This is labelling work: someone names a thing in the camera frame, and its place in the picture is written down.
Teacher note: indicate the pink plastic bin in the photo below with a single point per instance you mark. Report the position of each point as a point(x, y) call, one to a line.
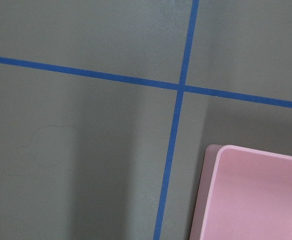
point(243, 194)

